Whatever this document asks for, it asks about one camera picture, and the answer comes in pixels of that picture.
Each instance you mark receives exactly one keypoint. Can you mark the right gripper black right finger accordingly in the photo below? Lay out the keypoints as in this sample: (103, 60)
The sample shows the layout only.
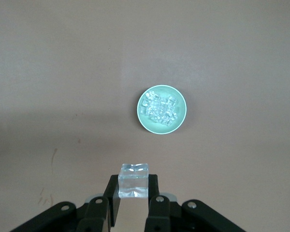
(164, 215)

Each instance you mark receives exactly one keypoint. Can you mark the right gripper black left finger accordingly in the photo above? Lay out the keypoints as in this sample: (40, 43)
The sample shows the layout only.
(91, 215)

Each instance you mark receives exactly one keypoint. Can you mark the single clear ice cube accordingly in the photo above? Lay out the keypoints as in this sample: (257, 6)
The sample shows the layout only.
(134, 183)

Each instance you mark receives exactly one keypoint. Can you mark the pile of clear ice cubes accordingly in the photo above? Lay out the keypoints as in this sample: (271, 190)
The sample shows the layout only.
(159, 108)

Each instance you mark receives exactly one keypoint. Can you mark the pale green ceramic bowl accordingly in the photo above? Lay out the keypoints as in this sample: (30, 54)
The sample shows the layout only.
(180, 120)

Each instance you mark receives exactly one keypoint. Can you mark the brown table mat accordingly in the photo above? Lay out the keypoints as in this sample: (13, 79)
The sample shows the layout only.
(62, 72)

